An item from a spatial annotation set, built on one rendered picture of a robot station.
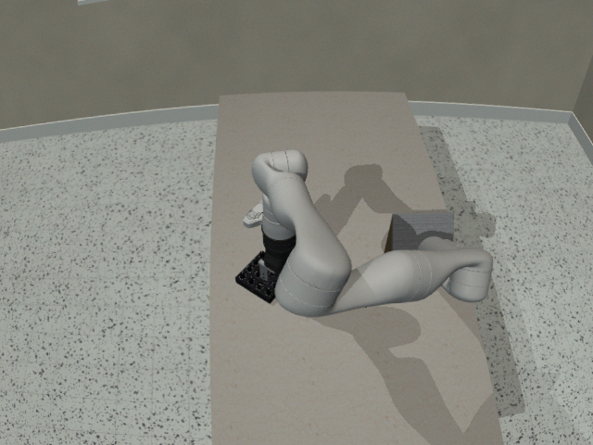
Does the black knob box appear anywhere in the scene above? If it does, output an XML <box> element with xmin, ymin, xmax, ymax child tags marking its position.
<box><xmin>235</xmin><ymin>251</ymin><xmax>280</xmax><ymax>303</ymax></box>

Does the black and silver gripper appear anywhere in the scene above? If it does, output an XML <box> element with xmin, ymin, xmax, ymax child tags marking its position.
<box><xmin>243</xmin><ymin>200</ymin><xmax>296</xmax><ymax>282</ymax></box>

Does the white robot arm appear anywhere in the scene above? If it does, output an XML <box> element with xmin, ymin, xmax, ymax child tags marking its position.
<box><xmin>252</xmin><ymin>149</ymin><xmax>493</xmax><ymax>317</ymax></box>

